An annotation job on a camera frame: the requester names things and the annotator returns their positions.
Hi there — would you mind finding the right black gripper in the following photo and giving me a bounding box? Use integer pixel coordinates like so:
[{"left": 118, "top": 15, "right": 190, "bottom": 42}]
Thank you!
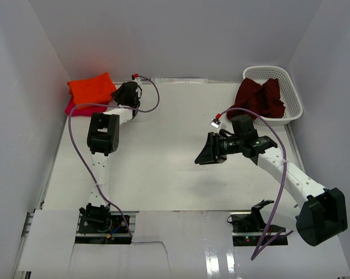
[{"left": 194, "top": 132, "right": 244, "bottom": 165}]

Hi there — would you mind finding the orange t shirt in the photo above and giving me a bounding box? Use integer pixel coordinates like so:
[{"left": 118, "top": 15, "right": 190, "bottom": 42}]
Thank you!
[{"left": 67, "top": 72, "right": 116, "bottom": 110}]

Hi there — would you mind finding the dark red t shirt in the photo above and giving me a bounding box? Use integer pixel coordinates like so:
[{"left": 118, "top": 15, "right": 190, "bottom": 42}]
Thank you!
[{"left": 231, "top": 78, "right": 286, "bottom": 119}]

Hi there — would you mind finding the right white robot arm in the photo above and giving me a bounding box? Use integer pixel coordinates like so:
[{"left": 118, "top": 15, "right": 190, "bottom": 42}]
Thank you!
[{"left": 194, "top": 115, "right": 348, "bottom": 246}]

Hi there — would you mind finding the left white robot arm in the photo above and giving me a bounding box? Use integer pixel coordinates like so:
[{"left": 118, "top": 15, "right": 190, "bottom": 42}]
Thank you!
[{"left": 80, "top": 77, "right": 142, "bottom": 232}]

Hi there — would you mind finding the folded pink t shirt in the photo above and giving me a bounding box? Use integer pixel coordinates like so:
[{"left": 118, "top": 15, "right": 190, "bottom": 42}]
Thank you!
[{"left": 64, "top": 97, "right": 107, "bottom": 117}]

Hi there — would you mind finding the white plastic basket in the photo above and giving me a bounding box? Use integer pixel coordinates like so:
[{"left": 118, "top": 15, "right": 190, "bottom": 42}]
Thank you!
[{"left": 243, "top": 65, "right": 303, "bottom": 126}]

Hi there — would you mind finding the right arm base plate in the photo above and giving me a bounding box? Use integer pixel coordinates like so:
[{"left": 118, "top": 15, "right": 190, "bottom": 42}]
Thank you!
[{"left": 226, "top": 200, "right": 274, "bottom": 233}]

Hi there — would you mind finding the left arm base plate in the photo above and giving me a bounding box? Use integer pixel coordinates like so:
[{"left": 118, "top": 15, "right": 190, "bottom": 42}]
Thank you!
[{"left": 77, "top": 215, "right": 128, "bottom": 234}]

